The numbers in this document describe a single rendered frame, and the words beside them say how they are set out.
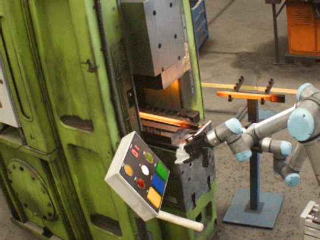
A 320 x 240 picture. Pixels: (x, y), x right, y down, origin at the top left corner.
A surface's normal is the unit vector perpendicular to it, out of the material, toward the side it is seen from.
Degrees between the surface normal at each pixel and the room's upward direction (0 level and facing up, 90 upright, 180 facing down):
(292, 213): 0
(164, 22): 90
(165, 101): 90
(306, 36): 91
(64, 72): 89
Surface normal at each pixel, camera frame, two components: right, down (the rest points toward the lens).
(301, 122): -0.66, 0.34
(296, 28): -0.40, 0.50
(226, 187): -0.14, -0.86
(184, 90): 0.81, 0.18
